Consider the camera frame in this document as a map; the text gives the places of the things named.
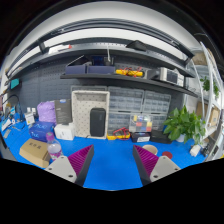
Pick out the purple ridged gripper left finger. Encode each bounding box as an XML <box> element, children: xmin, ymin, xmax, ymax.
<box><xmin>46</xmin><ymin>145</ymin><xmax>94</xmax><ymax>186</ymax></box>

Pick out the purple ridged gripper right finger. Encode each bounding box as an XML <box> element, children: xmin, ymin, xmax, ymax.
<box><xmin>132</xmin><ymin>145</ymin><xmax>180</xmax><ymax>186</ymax></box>

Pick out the clear water bottle purple cap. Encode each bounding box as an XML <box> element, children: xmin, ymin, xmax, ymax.
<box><xmin>46</xmin><ymin>132</ymin><xmax>63</xmax><ymax>160</ymax></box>

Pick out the beige ceramic cup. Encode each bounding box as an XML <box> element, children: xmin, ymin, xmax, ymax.
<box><xmin>143</xmin><ymin>145</ymin><xmax>158</xmax><ymax>155</ymax></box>

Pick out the red bottle cap coaster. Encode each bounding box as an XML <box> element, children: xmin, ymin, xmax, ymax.
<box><xmin>162</xmin><ymin>151</ymin><xmax>173</xmax><ymax>159</ymax></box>

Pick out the black flat case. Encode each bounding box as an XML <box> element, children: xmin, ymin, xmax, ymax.
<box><xmin>150</xmin><ymin>130</ymin><xmax>172</xmax><ymax>144</ymax></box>

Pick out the black box white label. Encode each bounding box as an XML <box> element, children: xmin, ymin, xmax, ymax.
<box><xmin>131</xmin><ymin>132</ymin><xmax>150</xmax><ymax>143</ymax></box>

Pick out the small white box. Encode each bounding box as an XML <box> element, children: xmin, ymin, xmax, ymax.
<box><xmin>54</xmin><ymin>123</ymin><xmax>75</xmax><ymax>140</ymax></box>

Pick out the brown cardboard box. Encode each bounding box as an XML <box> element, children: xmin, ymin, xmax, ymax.
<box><xmin>19</xmin><ymin>138</ymin><xmax>50</xmax><ymax>168</ymax></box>

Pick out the yellow red clamp meter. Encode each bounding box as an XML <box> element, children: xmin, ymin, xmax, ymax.
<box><xmin>107</xmin><ymin>127</ymin><xmax>130</xmax><ymax>140</ymax></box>

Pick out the clear box of coloured parts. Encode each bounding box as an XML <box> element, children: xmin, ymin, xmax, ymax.
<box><xmin>129</xmin><ymin>114</ymin><xmax>152</xmax><ymax>133</ymax></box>

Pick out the white power adapter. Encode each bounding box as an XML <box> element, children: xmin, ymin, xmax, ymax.
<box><xmin>190</xmin><ymin>145</ymin><xmax>201</xmax><ymax>157</ymax></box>

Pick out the blue printed box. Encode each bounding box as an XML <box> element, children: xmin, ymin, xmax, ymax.
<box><xmin>29</xmin><ymin>121</ymin><xmax>55</xmax><ymax>142</ymax></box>

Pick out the green potted plant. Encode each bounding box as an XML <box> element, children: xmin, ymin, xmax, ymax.
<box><xmin>163</xmin><ymin>107</ymin><xmax>206</xmax><ymax>144</ymax></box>

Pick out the black speaker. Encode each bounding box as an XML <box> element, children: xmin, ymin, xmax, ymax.
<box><xmin>90</xmin><ymin>108</ymin><xmax>106</xmax><ymax>137</ymax></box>

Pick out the dark grey flat box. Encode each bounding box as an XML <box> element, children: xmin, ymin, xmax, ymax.
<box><xmin>54</xmin><ymin>99</ymin><xmax>72</xmax><ymax>124</ymax></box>

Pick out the purple plastic bag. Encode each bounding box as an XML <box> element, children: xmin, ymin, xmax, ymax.
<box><xmin>37</xmin><ymin>101</ymin><xmax>56</xmax><ymax>123</ymax></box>

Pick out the grey parts drawer cabinet right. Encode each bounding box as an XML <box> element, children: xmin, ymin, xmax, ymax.
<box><xmin>142</xmin><ymin>91</ymin><xmax>171</xmax><ymax>131</ymax></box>

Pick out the grey parts drawer cabinet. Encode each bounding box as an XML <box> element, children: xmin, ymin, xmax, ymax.
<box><xmin>108</xmin><ymin>86</ymin><xmax>144</xmax><ymax>132</ymax></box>
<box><xmin>142</xmin><ymin>91</ymin><xmax>171</xmax><ymax>131</ymax></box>

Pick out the white pegboard tray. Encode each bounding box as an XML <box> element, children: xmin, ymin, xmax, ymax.
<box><xmin>71</xmin><ymin>90</ymin><xmax>110</xmax><ymax>139</ymax></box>

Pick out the grey parts drawer cabinet left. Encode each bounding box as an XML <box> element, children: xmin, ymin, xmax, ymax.
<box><xmin>108</xmin><ymin>86</ymin><xmax>144</xmax><ymax>132</ymax></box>

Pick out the cardboard box on rack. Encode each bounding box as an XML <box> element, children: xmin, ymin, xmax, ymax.
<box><xmin>196</xmin><ymin>102</ymin><xmax>220</xmax><ymax>127</ymax></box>

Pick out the oscilloscope on shelf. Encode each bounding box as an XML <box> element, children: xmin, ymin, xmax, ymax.
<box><xmin>147</xmin><ymin>67</ymin><xmax>184</xmax><ymax>87</ymax></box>

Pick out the yellow multimeter on shelf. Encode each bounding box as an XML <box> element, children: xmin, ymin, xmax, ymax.
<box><xmin>115</xmin><ymin>68</ymin><xmax>143</xmax><ymax>77</ymax></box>

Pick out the dark blue bin on shelf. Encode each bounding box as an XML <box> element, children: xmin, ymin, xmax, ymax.
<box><xmin>65</xmin><ymin>64</ymin><xmax>115</xmax><ymax>75</ymax></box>

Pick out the small plant on rack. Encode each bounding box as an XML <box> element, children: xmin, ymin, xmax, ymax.
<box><xmin>200</xmin><ymin>77</ymin><xmax>219</xmax><ymax>98</ymax></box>

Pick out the white metal rack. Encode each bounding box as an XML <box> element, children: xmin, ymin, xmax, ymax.
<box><xmin>192</xmin><ymin>43</ymin><xmax>223</xmax><ymax>161</ymax></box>

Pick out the black wall shelf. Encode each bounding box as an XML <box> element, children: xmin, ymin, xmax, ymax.
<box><xmin>60</xmin><ymin>74</ymin><xmax>198</xmax><ymax>98</ymax></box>

